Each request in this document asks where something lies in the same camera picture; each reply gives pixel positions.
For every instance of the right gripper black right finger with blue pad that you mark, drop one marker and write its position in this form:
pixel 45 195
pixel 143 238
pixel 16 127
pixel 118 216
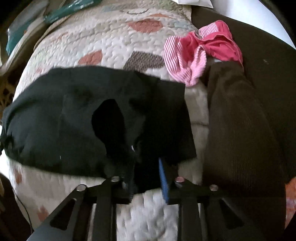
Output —
pixel 200 207

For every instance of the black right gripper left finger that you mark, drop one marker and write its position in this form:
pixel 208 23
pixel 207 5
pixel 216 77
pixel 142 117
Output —
pixel 87 213

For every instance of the black pants white lettering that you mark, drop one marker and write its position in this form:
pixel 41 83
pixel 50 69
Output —
pixel 100 122

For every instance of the pink striped garment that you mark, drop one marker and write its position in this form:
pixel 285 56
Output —
pixel 185 58

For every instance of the beige folded cushion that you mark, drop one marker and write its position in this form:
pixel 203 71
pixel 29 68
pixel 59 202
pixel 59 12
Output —
pixel 24 48

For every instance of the quilted patterned bedspread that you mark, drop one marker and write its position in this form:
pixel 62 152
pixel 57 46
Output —
pixel 114 34

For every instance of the teal cloth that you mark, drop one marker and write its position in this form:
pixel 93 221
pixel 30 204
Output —
pixel 15 33

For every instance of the white pillow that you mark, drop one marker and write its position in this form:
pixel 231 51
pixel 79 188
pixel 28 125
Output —
pixel 202 3

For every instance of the dark brown corduroy garment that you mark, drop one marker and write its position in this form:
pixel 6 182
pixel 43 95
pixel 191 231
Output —
pixel 242 159

